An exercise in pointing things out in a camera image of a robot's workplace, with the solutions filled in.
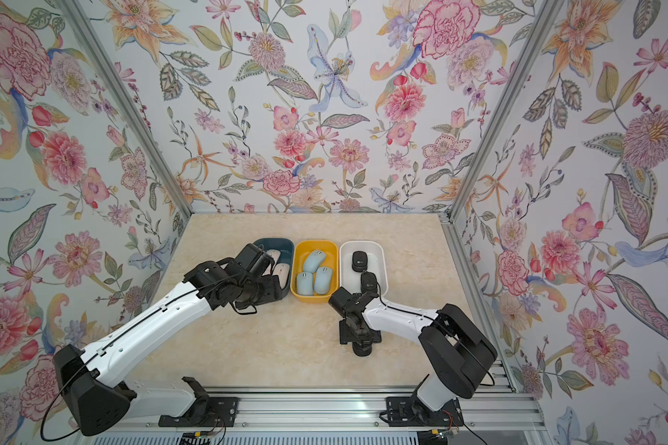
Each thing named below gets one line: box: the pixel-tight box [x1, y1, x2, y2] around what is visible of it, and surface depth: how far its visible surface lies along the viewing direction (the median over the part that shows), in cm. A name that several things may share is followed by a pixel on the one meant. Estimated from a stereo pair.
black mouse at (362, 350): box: [352, 342, 373, 357], surface depth 85 cm
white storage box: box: [339, 241, 389, 299], surface depth 106 cm
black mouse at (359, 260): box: [351, 250, 369, 273], surface depth 106 cm
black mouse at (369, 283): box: [360, 271, 379, 295], surface depth 99 cm
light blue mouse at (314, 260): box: [302, 249, 327, 274], surface depth 106 cm
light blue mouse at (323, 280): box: [313, 266, 334, 295], surface depth 100 cm
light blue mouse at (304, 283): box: [295, 270, 314, 296], surface depth 99 cm
